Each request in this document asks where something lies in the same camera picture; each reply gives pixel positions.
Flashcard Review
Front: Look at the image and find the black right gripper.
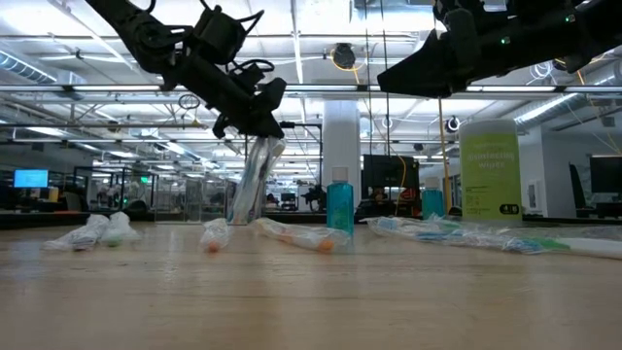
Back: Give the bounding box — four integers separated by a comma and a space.
377, 8, 589, 98

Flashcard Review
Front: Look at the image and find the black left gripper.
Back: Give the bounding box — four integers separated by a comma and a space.
164, 52, 289, 140

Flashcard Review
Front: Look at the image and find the orange toothbrush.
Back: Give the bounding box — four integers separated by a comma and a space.
255, 217, 354, 255
199, 217, 233, 254

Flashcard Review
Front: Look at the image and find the blue mouthwash bottle white cap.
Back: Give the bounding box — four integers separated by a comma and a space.
326, 166, 355, 235
420, 177, 446, 220

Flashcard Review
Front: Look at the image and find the black cage station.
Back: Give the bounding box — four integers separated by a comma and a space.
72, 165, 159, 218

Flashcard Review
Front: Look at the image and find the black wide monitor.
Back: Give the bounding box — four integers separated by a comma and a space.
362, 154, 421, 191

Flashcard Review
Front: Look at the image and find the green disinfecting wipes canister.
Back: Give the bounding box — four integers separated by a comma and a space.
458, 119, 524, 228

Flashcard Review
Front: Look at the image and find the blue lit monitor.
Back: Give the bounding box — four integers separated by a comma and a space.
13, 168, 51, 190

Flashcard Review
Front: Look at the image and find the black gantry frame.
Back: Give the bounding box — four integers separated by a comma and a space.
280, 121, 325, 215

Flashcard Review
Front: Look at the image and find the black hanging cable ring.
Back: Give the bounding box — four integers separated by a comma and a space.
177, 92, 201, 111

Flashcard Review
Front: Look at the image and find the yellow hanging cable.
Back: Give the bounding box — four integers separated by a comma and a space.
436, 96, 453, 215

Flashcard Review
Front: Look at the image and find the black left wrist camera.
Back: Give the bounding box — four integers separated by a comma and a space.
192, 5, 248, 65

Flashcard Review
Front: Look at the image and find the thin yellow cable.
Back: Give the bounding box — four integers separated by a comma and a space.
396, 155, 408, 215

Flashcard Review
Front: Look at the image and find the black aluminium rig frame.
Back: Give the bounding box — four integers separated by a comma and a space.
0, 209, 622, 235

